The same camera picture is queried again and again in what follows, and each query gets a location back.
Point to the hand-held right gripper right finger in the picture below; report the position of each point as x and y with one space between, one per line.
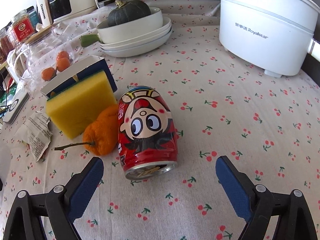
231 187

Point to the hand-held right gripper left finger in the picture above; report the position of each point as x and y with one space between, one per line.
86 187

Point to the red cartoon drink can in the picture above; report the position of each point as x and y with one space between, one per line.
147 140

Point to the wrinkled mandarin with stem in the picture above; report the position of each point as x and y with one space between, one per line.
102 135

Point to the cherry print tablecloth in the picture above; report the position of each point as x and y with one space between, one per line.
225 130

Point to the crumpled paper wrapper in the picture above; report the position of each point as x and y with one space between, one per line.
35 135

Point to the yellow sponge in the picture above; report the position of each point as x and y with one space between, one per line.
77 105

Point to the white flat device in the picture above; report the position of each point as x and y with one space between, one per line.
16 107

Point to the dark blue paper box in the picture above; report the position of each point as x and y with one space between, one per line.
110 72

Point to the white plate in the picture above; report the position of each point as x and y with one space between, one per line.
140 52
160 36

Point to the glass teapot with wooden lid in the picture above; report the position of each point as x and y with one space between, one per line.
40 47

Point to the white electric cooking pot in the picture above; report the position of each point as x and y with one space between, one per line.
262 30

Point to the row of red label jars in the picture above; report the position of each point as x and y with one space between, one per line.
22 27

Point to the dark green pumpkin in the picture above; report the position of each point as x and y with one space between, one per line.
130 12

